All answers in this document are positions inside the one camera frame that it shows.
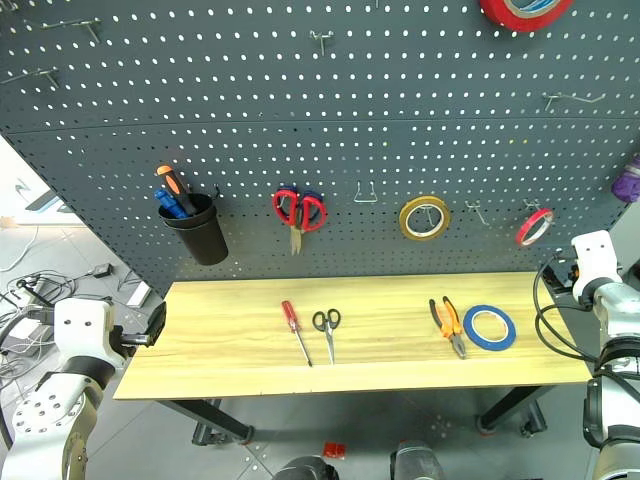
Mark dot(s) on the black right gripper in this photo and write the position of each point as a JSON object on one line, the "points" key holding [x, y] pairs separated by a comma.
{"points": [[560, 277]]}

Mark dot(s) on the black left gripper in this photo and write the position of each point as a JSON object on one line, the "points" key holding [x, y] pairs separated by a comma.
{"points": [[134, 340]]}

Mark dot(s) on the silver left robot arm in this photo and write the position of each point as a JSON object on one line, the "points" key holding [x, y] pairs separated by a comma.
{"points": [[45, 415]]}

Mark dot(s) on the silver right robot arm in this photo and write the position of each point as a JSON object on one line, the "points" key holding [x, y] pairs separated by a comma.
{"points": [[617, 380]]}

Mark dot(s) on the dark grey metal pegboard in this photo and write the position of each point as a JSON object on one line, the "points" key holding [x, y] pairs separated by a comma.
{"points": [[320, 125]]}

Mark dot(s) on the small red tape roll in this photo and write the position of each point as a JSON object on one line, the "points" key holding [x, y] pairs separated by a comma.
{"points": [[526, 231]]}

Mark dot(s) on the black power adapter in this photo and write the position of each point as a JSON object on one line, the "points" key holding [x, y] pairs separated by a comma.
{"points": [[100, 271]]}

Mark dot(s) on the metal pegboard hook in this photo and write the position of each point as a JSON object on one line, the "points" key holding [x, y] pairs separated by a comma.
{"points": [[570, 98], [37, 75], [80, 24], [321, 39], [533, 204], [472, 206]]}

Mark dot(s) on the black plastic cup holder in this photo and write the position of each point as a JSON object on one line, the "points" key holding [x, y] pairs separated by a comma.
{"points": [[200, 232]]}

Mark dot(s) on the blue tape roll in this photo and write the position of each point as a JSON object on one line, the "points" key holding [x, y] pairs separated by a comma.
{"points": [[472, 331]]}

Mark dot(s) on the black table leg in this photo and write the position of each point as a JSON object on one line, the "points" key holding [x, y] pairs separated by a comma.
{"points": [[215, 417], [515, 407]]}

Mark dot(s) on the purple object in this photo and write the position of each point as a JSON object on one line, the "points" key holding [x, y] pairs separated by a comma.
{"points": [[629, 184]]}

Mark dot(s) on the orange black pliers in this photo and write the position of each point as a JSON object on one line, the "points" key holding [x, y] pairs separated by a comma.
{"points": [[450, 325]]}

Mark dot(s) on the yellow tape roll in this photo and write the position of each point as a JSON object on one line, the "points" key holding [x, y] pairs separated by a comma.
{"points": [[407, 222]]}

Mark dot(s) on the small red floor object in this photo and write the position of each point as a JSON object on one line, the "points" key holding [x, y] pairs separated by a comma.
{"points": [[334, 450]]}

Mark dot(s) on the large red tape roll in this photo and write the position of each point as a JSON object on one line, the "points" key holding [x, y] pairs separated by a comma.
{"points": [[520, 19]]}

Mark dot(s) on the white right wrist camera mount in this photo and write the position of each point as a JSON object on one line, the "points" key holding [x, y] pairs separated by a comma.
{"points": [[595, 260]]}

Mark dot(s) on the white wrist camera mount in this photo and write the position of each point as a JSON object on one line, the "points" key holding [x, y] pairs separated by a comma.
{"points": [[82, 325], [595, 260]]}

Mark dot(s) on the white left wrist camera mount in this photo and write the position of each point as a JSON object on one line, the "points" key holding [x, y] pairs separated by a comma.
{"points": [[82, 325]]}

